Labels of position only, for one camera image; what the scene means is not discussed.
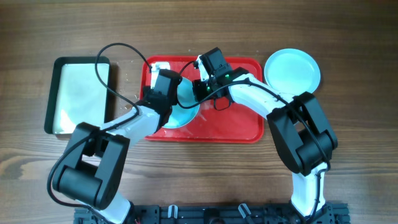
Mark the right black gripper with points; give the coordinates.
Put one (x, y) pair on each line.
(199, 94)

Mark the light blue plate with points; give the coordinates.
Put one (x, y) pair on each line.
(292, 71)
(180, 116)

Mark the light blue plate top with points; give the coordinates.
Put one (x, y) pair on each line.
(292, 71)

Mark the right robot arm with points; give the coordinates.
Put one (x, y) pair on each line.
(302, 135)

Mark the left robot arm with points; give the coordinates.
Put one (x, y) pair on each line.
(89, 172)

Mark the red plastic tray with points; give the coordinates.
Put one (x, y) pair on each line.
(236, 124)

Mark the black water tray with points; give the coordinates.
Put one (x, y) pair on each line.
(77, 93)

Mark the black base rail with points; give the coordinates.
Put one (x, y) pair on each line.
(269, 213)

